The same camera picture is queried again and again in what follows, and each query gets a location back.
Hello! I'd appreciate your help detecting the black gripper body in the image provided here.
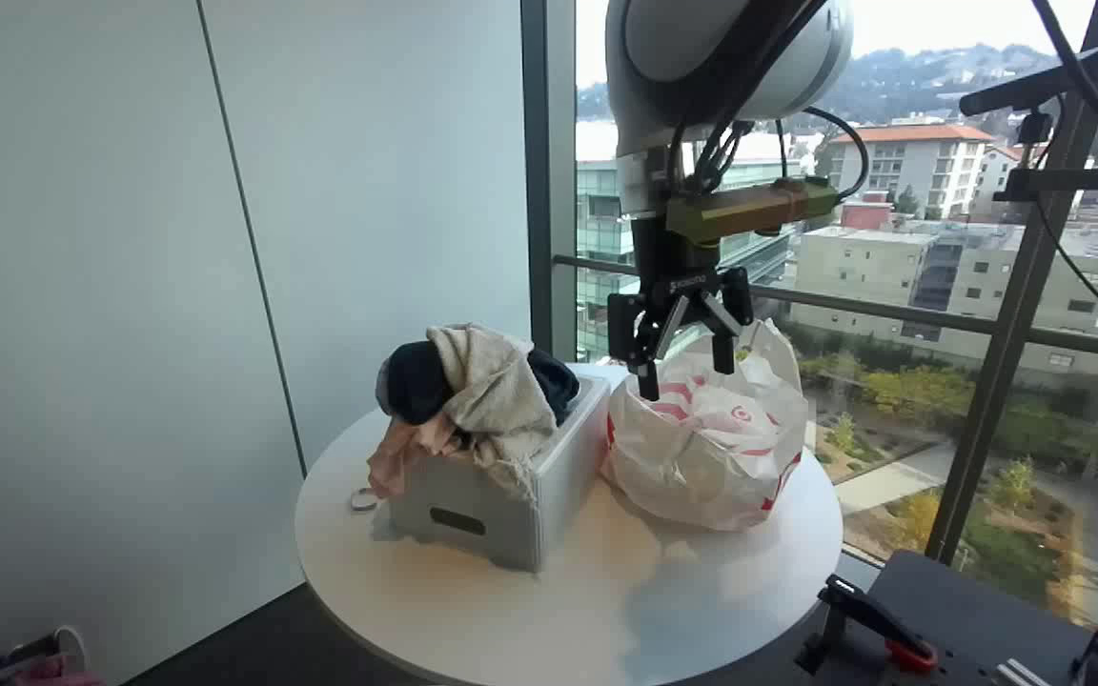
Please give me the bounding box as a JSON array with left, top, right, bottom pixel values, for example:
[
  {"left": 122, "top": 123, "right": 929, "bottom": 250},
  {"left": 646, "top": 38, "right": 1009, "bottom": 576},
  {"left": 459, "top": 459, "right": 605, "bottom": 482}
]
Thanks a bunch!
[{"left": 630, "top": 205, "right": 756, "bottom": 336}]

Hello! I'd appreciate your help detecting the beige cloth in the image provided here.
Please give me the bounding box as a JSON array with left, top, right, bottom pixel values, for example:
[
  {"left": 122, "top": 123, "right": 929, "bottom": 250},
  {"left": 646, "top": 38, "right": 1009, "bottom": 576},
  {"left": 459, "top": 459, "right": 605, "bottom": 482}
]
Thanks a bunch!
[{"left": 411, "top": 319, "right": 566, "bottom": 497}]

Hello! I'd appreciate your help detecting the white red plastic bag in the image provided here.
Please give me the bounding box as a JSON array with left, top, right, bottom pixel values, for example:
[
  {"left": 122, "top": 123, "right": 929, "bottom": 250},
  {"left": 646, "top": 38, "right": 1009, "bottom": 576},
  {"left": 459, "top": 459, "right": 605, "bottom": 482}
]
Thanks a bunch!
[{"left": 596, "top": 317, "right": 821, "bottom": 536}]

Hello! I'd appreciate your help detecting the white plastic basket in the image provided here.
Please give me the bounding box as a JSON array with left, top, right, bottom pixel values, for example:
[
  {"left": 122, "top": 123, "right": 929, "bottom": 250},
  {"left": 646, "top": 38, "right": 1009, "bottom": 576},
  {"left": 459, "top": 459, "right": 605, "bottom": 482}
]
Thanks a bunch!
[{"left": 375, "top": 362, "right": 625, "bottom": 576}]

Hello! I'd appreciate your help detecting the pink cloth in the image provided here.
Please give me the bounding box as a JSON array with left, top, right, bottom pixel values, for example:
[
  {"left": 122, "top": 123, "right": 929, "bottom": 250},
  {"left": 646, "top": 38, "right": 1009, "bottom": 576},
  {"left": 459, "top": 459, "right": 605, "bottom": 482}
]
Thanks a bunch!
[{"left": 361, "top": 414, "right": 474, "bottom": 505}]

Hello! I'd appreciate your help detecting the black flat box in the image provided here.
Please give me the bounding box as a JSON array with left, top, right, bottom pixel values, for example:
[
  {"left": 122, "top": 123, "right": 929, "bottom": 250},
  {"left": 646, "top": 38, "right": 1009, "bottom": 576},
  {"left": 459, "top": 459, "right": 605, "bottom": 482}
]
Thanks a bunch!
[{"left": 869, "top": 546, "right": 1098, "bottom": 686}]

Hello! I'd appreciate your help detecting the magenta pink object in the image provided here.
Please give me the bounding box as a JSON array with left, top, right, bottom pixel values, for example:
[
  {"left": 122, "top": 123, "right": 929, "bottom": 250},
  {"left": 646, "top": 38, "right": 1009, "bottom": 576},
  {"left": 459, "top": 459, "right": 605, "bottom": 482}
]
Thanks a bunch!
[{"left": 6, "top": 621, "right": 104, "bottom": 686}]

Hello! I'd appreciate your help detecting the yellow-green wrist camera block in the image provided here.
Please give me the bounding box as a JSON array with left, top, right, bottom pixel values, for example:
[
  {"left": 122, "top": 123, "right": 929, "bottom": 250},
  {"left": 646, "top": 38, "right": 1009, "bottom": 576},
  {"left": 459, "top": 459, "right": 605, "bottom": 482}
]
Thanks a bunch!
[{"left": 665, "top": 174, "right": 841, "bottom": 248}]

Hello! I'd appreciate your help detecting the dark horizontal window rail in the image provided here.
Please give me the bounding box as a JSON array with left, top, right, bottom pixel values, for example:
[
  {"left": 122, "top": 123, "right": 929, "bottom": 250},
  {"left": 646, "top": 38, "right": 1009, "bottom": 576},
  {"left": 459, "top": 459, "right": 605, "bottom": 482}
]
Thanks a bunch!
[{"left": 552, "top": 250, "right": 1098, "bottom": 371}]

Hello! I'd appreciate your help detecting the black camera tripod stand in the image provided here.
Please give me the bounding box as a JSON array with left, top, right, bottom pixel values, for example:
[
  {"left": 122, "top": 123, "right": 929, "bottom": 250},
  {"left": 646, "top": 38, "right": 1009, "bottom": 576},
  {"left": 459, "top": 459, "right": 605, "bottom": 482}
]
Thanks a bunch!
[{"left": 927, "top": 0, "right": 1098, "bottom": 563}]

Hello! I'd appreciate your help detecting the black clamp with red handle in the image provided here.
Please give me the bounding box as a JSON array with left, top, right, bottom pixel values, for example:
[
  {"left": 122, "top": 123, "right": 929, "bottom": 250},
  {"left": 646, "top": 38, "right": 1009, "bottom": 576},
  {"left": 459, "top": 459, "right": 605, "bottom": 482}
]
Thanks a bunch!
[{"left": 793, "top": 571, "right": 948, "bottom": 680}]

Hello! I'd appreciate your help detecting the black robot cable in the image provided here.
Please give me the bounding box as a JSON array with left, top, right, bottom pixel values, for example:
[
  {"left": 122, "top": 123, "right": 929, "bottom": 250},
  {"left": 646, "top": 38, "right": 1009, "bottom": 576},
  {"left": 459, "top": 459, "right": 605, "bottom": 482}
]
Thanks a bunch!
[{"left": 1024, "top": 0, "right": 1098, "bottom": 164}]

